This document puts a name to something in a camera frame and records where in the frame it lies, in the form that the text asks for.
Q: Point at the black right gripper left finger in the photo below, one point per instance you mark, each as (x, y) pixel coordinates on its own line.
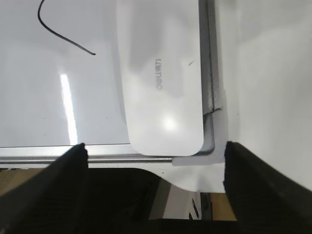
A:
(52, 201)

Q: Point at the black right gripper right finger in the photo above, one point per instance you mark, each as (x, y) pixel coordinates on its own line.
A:
(264, 201)

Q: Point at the white whiteboard eraser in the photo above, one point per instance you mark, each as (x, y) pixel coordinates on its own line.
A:
(160, 64)

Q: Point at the white whiteboard with grey frame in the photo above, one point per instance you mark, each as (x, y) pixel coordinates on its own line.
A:
(61, 85)

